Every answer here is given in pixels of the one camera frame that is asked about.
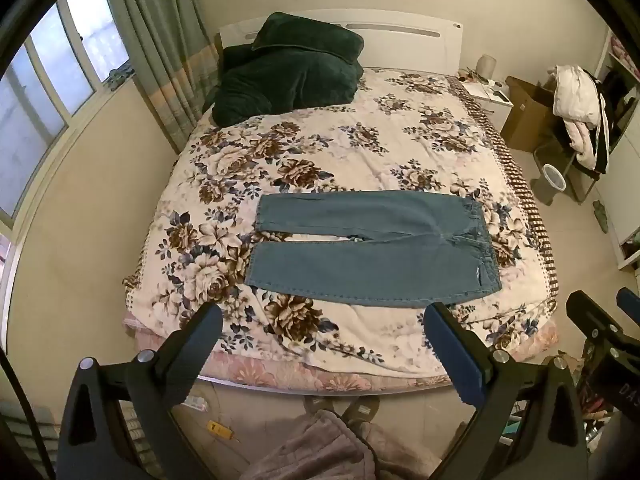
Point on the pink clothes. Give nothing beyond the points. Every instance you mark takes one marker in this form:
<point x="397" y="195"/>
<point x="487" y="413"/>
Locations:
<point x="582" y="142"/>

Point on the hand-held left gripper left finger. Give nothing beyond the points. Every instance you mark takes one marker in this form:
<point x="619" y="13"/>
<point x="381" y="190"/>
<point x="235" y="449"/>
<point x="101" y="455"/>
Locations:
<point x="202" y="330"/>

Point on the white radiator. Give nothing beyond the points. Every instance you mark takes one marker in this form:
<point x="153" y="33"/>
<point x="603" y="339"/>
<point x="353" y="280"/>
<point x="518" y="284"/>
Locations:
<point x="25" y="430"/>

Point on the green curtain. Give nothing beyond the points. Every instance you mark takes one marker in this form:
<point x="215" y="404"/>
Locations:
<point x="160" y="60"/>

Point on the dark green blanket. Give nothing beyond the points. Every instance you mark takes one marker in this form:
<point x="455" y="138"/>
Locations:
<point x="280" y="85"/>

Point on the white round lamp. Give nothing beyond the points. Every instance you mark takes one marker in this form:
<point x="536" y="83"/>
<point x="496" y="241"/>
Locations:
<point x="486" y="67"/>

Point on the dark green pillow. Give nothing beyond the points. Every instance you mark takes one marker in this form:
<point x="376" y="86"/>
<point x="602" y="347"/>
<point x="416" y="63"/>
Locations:
<point x="305" y="35"/>

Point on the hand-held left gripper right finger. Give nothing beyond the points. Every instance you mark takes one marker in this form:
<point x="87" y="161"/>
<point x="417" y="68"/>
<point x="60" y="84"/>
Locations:
<point x="450" y="350"/>

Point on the window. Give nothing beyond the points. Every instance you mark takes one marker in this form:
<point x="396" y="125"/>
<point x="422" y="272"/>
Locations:
<point x="30" y="110"/>

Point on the white wardrobe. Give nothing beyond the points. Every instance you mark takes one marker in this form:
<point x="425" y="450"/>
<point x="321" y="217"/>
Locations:
<point x="622" y="200"/>

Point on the white headboard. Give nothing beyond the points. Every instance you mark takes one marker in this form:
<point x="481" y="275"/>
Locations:
<point x="400" y="50"/>

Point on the yellow tag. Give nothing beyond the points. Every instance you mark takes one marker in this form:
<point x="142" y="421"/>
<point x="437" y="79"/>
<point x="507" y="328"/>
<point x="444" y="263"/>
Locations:
<point x="220" y="431"/>

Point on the white nightstand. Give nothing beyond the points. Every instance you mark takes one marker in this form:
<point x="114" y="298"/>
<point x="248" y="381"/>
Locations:
<point x="492" y="112"/>

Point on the pink floral bed sheet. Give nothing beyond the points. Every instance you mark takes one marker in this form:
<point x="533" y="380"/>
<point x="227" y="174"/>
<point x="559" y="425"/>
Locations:
<point x="300" y="376"/>

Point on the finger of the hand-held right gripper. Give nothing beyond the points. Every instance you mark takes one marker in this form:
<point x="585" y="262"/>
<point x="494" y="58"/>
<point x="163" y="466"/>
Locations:
<point x="631" y="302"/>
<point x="595" y="317"/>

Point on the floral printed blanket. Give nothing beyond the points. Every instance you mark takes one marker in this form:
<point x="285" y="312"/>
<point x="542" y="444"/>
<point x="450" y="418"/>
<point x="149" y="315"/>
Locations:
<point x="350" y="160"/>

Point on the green slippers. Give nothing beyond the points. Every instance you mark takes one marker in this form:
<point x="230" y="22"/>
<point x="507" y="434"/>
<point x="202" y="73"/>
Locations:
<point x="601" y="216"/>

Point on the grey trash bin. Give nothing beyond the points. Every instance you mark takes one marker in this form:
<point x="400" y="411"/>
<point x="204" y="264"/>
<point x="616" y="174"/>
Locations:
<point x="550" y="187"/>

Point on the white jacket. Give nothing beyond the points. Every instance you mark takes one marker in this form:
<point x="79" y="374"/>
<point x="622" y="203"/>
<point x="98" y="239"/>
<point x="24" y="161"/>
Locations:
<point x="575" y="92"/>

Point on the cardboard box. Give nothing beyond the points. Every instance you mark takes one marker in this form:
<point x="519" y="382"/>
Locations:
<point x="525" y="120"/>

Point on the blue denim pants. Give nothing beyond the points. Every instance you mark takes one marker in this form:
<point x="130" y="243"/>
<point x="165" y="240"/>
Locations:
<point x="375" y="260"/>

